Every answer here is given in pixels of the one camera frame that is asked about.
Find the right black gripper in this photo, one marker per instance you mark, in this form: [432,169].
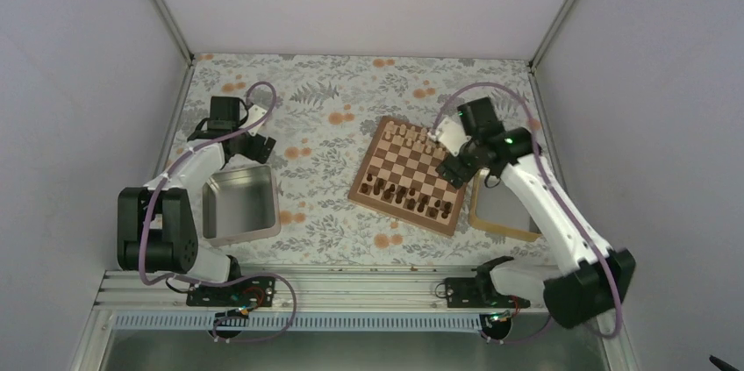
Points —
[464,173]

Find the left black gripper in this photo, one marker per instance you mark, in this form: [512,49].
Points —
[253,153]

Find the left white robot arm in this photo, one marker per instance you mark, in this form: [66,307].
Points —
[157,234]

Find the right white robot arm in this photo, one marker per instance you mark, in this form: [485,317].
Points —
[589,276]

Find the yellow tin with dark pieces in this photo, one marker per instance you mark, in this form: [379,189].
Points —
[495,209]

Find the empty silver metal tin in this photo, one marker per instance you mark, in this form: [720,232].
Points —
[241,206]

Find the wooden chessboard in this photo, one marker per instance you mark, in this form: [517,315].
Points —
[401,153]

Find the floral patterned table mat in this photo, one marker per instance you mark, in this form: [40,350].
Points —
[325,110]

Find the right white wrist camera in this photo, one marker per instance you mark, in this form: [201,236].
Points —
[449,134]

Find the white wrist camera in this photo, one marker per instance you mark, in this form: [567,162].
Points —
[255,118]
[449,134]

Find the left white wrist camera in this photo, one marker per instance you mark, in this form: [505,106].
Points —
[255,118]

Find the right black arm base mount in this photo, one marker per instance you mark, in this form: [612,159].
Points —
[477,293]

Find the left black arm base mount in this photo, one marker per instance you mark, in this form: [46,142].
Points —
[236,302]

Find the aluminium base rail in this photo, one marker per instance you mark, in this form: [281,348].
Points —
[391,299]

